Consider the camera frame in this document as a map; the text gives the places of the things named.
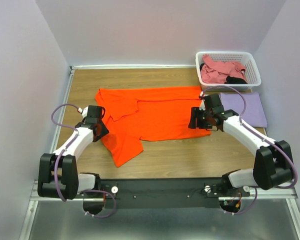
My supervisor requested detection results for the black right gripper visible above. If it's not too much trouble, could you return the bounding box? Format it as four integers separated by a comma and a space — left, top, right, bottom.
187, 106, 213, 129

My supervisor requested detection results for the orange t-shirt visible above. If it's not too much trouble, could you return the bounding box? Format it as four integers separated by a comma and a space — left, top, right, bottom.
95, 86, 211, 168

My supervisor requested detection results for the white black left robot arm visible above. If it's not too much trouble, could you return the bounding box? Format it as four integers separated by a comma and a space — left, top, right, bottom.
37, 103, 109, 202

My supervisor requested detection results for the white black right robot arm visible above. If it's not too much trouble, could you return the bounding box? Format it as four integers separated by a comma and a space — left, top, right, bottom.
188, 94, 298, 196

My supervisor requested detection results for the black garment in basket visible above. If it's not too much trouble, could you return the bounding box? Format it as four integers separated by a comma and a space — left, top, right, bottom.
198, 63, 248, 85

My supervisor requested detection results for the folded lavender t-shirt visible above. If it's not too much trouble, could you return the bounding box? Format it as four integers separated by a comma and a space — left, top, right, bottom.
219, 92, 268, 128

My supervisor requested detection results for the pink t-shirt in basket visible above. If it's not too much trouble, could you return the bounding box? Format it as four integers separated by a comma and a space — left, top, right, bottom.
199, 54, 248, 85

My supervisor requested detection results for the white plastic laundry basket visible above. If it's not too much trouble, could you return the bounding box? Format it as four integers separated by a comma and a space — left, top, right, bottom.
195, 51, 262, 92

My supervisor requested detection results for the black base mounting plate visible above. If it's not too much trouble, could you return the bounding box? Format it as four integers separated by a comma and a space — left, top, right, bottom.
81, 177, 250, 217

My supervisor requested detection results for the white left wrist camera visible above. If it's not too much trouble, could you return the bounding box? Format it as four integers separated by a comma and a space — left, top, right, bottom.
80, 106, 89, 118

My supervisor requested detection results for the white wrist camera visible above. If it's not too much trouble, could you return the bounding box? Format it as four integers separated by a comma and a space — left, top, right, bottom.
80, 106, 89, 118
199, 99, 206, 111

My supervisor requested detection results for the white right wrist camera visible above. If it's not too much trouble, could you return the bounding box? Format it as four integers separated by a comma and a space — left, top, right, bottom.
199, 99, 206, 111

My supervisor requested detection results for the aluminium frame rail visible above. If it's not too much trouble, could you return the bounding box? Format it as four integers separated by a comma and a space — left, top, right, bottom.
20, 67, 300, 240

